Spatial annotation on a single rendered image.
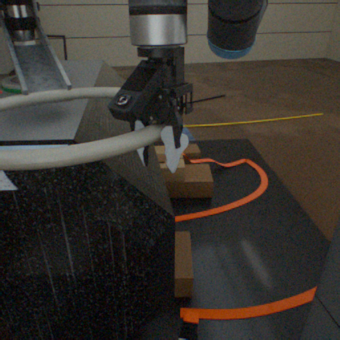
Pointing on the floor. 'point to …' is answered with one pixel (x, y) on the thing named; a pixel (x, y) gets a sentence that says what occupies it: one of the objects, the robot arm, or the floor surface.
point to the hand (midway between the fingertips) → (156, 165)
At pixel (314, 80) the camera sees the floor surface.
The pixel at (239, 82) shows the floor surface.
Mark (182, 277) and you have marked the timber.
